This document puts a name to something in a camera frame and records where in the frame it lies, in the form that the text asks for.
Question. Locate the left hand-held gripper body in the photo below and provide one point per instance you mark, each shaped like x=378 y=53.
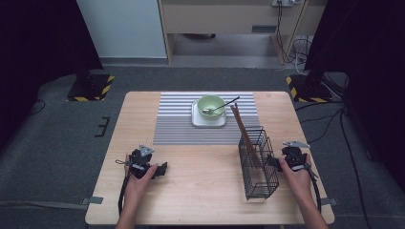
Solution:
x=140 y=165

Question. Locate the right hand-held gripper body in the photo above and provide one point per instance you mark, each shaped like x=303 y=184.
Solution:
x=296 y=157

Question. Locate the person's left hand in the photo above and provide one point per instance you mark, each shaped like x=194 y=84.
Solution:
x=135 y=189

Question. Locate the person's right hand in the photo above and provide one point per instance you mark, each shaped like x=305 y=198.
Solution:
x=299 y=183

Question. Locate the grey striped placemat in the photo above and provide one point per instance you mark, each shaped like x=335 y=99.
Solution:
x=175 y=127

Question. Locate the grey tape piece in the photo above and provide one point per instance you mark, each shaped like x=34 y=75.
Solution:
x=329 y=201
x=94 y=200

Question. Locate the white square plate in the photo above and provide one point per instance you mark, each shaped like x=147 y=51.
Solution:
x=199 y=122

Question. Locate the black stand base yellow stripes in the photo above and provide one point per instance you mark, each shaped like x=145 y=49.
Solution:
x=92 y=89
x=307 y=92

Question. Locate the light green bowl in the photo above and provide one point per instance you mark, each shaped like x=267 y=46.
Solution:
x=207 y=101

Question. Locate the dark curtain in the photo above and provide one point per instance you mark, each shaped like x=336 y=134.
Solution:
x=366 y=47
x=41 y=47

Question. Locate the dark object under desk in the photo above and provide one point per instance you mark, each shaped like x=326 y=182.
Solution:
x=199 y=36

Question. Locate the white partition panel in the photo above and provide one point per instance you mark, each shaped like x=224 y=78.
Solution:
x=121 y=28

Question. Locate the light wooden desk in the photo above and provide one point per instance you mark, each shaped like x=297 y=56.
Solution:
x=223 y=17

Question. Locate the grey power strip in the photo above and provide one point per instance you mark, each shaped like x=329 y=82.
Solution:
x=283 y=2

